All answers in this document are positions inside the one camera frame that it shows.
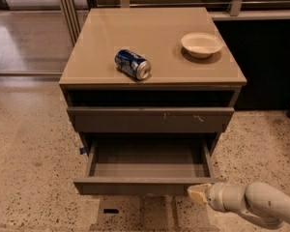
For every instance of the blue soda can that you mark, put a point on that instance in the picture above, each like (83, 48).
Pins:
(132, 64)

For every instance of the grey top drawer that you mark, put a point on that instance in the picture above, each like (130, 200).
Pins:
(150, 119)

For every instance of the grey drawer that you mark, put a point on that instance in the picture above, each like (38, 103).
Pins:
(161, 166)
(150, 119)

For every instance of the grey drawer cabinet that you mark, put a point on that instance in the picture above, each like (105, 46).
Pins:
(91, 77)

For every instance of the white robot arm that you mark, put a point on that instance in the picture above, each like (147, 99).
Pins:
(257, 202)

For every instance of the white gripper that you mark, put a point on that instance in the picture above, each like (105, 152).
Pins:
(215, 192)

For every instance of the white bowl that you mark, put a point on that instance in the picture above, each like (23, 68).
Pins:
(201, 45)

